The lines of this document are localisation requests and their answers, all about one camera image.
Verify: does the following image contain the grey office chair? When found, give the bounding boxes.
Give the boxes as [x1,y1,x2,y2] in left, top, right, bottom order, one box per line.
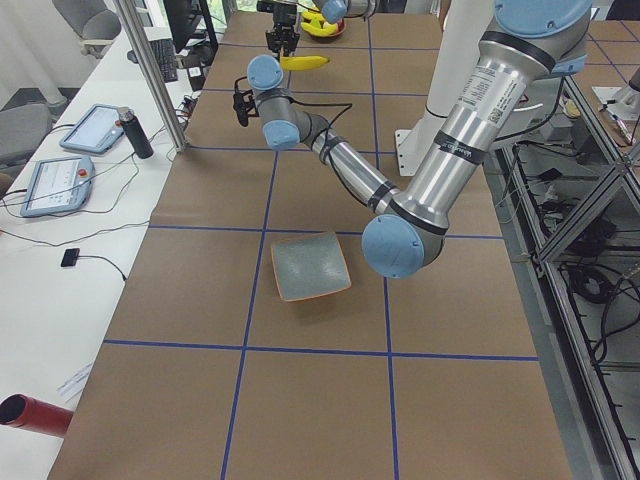
[52,0,121,59]

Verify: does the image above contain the grey square plate orange rim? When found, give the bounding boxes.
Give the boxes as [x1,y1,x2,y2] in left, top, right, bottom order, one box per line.
[271,232,352,302]

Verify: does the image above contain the lower teach pendant tablet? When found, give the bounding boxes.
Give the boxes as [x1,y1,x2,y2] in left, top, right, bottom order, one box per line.
[20,155,95,218]

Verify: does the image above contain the black keyboard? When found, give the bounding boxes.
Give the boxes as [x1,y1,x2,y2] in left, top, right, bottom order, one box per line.
[149,39,178,83]

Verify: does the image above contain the aluminium frame post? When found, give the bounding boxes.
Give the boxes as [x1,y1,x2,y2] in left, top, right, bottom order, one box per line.
[113,0,187,153]

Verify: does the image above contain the teach pendant tablet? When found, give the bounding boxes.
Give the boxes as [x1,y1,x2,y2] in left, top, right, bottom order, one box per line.
[20,155,95,218]
[59,104,124,155]

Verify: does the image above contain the yellow banana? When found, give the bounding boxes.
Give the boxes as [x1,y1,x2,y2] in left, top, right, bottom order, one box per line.
[301,11,339,38]
[279,55,330,72]

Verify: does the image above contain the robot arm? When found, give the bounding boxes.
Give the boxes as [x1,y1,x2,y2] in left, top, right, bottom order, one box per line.
[247,1,591,278]
[256,0,377,59]

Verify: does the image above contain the small black puck device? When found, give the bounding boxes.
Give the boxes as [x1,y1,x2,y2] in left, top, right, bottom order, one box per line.
[60,248,80,268]

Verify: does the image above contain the wicker fruit basket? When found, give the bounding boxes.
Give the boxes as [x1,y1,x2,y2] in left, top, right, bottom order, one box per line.
[301,22,346,39]

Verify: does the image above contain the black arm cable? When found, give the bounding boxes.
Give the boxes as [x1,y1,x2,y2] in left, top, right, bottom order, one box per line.
[287,97,354,166]

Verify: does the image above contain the black water bottle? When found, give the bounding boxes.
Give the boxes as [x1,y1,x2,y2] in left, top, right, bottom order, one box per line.
[117,106,154,159]

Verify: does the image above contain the white side desk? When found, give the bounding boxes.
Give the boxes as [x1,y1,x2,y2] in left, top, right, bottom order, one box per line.
[0,19,201,416]

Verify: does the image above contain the black computer monitor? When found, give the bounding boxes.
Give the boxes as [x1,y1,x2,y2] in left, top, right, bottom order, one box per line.
[162,0,218,53]

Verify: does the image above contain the aluminium frame rack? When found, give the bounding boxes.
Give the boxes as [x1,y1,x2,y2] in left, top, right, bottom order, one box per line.
[499,29,640,480]

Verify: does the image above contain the brown paper table cover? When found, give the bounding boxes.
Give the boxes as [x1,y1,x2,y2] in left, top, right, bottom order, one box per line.
[50,12,572,479]

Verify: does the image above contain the red cylinder tube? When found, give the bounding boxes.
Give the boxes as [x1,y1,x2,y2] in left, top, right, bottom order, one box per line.
[1,394,74,438]

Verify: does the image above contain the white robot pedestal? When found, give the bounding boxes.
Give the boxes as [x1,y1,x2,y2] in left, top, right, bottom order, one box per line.
[394,0,481,180]

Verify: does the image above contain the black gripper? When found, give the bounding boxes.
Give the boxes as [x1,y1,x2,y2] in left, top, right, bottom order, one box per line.
[266,2,300,59]

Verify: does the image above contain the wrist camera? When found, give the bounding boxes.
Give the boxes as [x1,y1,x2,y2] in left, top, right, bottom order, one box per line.
[233,76,259,127]
[256,0,275,14]

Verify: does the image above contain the upper teach pendant tablet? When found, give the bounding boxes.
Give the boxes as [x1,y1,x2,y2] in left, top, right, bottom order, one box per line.
[59,104,124,155]

